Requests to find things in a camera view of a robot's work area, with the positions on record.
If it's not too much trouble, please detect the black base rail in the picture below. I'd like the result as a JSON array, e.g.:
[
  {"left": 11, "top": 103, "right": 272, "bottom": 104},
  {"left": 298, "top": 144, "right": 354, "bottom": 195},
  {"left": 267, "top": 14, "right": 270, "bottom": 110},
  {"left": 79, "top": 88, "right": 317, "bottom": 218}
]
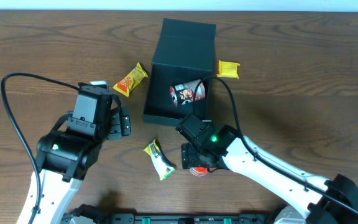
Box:
[{"left": 60, "top": 204, "right": 284, "bottom": 224}]

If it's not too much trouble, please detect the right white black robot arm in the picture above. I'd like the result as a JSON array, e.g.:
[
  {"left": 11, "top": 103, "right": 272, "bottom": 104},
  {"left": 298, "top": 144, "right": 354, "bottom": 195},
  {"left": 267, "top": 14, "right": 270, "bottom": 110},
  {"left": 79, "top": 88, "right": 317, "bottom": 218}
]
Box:
[{"left": 177, "top": 124, "right": 358, "bottom": 223}]

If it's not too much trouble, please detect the dark brown Pringles can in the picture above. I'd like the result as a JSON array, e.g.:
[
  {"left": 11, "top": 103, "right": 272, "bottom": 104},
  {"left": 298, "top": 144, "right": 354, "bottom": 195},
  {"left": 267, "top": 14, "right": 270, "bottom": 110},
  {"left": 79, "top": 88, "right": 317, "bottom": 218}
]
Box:
[{"left": 170, "top": 79, "right": 206, "bottom": 107}]

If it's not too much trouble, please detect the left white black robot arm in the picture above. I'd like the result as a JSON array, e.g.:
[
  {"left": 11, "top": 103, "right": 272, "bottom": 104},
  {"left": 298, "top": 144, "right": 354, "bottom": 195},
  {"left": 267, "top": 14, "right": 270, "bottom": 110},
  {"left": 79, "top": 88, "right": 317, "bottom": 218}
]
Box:
[{"left": 17, "top": 107, "right": 131, "bottom": 223}]

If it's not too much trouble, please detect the green white snack packet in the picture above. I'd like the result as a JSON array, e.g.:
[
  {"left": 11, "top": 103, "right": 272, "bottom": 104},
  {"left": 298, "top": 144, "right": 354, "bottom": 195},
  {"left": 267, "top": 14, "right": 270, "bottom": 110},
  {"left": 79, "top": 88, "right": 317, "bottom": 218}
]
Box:
[{"left": 143, "top": 138, "right": 176, "bottom": 181}]

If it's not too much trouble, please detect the red Pringles can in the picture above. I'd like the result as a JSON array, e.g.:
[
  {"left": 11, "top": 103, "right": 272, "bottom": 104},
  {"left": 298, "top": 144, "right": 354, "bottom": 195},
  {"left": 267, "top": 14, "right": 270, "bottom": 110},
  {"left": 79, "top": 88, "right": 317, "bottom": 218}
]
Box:
[{"left": 189, "top": 167, "right": 208, "bottom": 177}]

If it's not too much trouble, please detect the black gift box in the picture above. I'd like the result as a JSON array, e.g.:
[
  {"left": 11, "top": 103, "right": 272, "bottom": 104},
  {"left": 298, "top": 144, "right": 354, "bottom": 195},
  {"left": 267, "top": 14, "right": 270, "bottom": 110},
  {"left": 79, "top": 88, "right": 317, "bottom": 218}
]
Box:
[{"left": 142, "top": 18, "right": 216, "bottom": 126}]

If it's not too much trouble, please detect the yellow peanut butter sandwich packet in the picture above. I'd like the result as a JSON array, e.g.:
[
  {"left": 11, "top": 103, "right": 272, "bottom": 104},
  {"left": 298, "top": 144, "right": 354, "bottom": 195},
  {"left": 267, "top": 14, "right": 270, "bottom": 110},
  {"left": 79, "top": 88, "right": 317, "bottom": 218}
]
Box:
[{"left": 113, "top": 62, "right": 148, "bottom": 97}]

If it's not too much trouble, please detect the small yellow snack packet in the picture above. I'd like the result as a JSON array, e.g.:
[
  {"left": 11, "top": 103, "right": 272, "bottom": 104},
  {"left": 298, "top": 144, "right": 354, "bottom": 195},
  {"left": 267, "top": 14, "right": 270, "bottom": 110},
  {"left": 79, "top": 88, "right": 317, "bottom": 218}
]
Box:
[{"left": 217, "top": 60, "right": 240, "bottom": 79}]

